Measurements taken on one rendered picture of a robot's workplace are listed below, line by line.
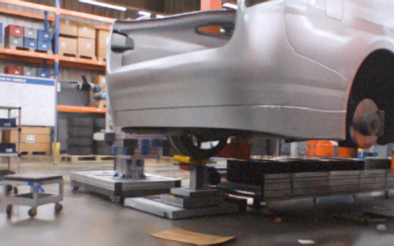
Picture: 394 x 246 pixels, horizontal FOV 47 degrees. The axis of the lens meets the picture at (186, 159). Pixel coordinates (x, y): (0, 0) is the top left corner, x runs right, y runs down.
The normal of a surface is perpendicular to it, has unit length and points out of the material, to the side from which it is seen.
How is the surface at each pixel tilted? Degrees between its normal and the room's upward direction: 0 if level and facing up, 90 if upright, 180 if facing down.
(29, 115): 90
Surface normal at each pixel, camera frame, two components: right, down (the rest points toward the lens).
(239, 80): -0.56, 0.29
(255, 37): -0.40, 0.02
